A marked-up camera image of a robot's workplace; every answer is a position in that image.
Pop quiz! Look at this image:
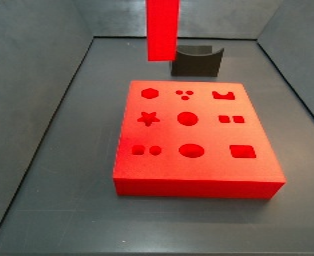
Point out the long red arch peg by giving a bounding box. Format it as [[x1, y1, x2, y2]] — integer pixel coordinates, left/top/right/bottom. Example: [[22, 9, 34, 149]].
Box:
[[146, 0, 181, 61]]

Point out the red shape sorter board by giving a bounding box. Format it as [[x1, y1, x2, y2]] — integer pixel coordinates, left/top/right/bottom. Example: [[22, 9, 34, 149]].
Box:
[[114, 81, 286, 199]]

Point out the black curved holder block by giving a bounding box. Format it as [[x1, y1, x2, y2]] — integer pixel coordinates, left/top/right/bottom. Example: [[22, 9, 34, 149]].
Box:
[[171, 45, 225, 77]]

